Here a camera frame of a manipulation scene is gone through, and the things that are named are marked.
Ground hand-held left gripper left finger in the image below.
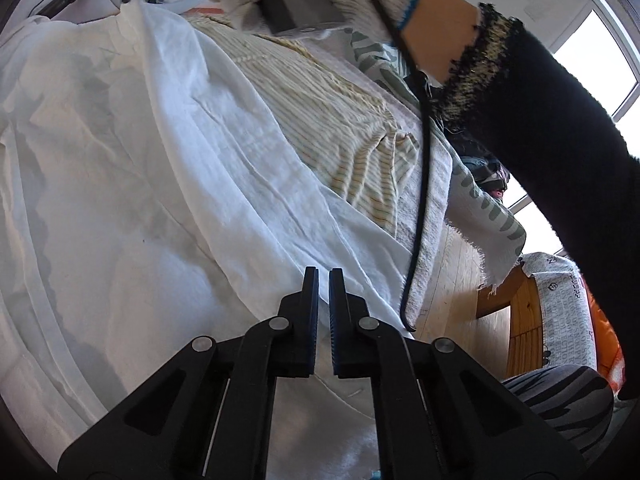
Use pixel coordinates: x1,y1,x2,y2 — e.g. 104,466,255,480
57,266,319,480

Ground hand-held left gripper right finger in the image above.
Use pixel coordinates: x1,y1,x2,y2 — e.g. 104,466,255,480
329,267,586,480

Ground yellow striped shirt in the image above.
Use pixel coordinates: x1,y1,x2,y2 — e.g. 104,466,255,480
187,12,421,226

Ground white shirt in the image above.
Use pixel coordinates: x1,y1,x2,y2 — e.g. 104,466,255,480
0,0,416,480

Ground person's right forearm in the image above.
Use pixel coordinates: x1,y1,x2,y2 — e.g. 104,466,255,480
397,0,640,403

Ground wooden furniture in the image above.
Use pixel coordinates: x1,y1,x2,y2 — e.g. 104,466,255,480
475,265,546,378

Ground leaf-patterned table cover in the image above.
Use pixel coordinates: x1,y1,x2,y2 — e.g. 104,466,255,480
350,30,528,296

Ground white printed cloth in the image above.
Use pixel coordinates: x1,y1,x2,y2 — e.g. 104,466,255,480
517,252,598,371

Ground person's leg in striped pants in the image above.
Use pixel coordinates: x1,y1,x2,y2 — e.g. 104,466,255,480
500,365,616,466

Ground orange cloth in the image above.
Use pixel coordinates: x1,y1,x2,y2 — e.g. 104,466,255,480
582,280,628,393

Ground window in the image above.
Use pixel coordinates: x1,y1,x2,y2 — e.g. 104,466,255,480
510,0,640,256

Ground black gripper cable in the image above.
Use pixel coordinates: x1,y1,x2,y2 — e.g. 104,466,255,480
347,0,433,332

